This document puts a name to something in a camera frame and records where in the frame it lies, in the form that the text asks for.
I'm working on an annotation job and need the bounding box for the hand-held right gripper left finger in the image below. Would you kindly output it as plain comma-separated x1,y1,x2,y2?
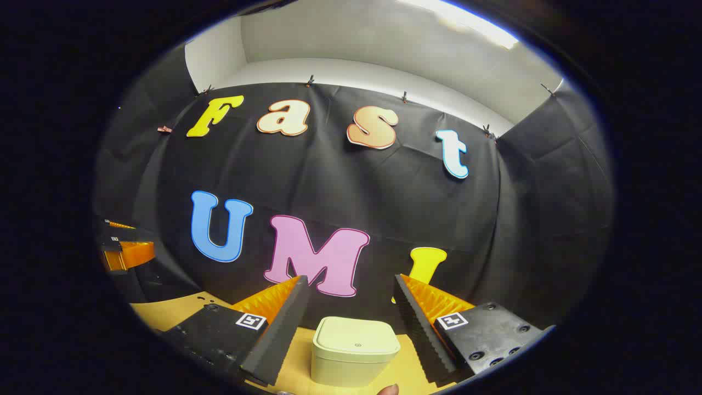
156,275,309,386

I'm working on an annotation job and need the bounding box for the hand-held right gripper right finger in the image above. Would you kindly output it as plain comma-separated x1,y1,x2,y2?
393,273,556,385

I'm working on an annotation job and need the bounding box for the green desktop garbage bin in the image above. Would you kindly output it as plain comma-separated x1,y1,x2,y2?
310,317,401,388

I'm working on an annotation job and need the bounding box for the wooden desktop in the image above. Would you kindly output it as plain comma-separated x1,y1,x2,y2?
131,292,458,395

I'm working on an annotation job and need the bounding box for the black backdrop cloth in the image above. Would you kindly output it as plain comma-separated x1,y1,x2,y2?
93,44,615,330

